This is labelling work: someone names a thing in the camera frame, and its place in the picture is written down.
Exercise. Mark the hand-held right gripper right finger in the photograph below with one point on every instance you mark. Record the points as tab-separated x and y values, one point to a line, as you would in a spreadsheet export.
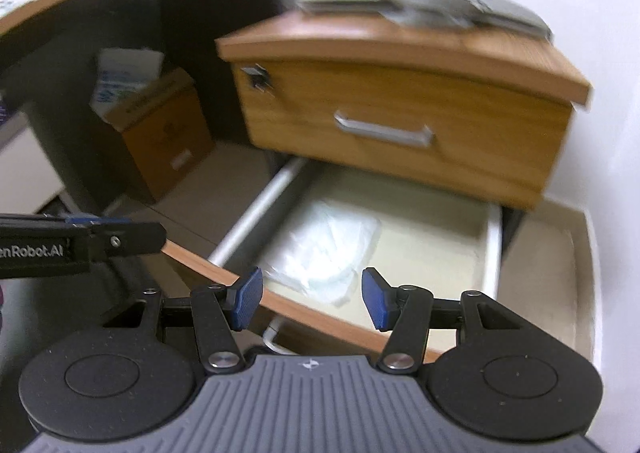
377	299

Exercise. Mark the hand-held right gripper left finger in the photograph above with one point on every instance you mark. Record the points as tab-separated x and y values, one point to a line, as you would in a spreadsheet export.
247	297

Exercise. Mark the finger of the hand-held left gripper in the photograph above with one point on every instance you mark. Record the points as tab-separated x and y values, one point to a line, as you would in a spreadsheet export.
125	239

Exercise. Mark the clear plastic packet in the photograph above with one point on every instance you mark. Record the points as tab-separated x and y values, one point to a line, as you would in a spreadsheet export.
325	253

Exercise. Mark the white drawer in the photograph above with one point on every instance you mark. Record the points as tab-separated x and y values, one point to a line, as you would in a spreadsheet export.
425	243

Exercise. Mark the closed wooden drawer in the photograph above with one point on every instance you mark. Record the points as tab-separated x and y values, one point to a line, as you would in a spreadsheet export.
480	133

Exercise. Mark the drawer lock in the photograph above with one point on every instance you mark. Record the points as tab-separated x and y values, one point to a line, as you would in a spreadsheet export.
256	76

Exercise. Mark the wooden drawer cabinet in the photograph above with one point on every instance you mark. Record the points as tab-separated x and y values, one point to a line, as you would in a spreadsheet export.
400	40

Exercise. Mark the brown cardboard box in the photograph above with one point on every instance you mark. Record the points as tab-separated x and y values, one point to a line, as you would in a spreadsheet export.
160	133

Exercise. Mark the white papers in box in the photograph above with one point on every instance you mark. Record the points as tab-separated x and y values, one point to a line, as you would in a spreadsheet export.
122	75

